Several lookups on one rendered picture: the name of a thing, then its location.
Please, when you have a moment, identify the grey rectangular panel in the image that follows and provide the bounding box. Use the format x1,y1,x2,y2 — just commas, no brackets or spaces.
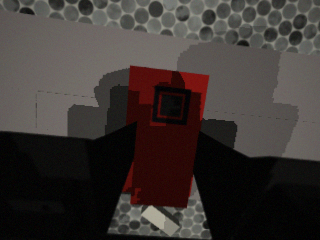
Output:
0,9,320,161

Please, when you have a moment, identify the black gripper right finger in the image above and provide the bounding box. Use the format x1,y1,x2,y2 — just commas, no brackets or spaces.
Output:
193,131,320,240

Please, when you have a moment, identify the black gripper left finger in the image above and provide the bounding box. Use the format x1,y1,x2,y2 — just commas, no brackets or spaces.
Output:
0,121,137,233

